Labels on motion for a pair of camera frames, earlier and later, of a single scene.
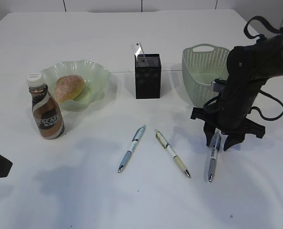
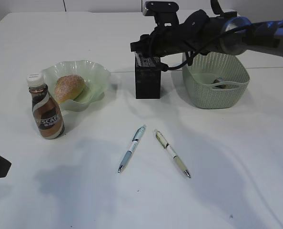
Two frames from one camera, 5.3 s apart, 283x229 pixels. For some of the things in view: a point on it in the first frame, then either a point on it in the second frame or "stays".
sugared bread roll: x=68 y=87 stays
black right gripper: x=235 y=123 to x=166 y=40
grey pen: x=215 y=144 to x=138 y=58
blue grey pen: x=137 y=137 stays
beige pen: x=162 y=140 stays
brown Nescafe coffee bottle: x=48 y=115 stays
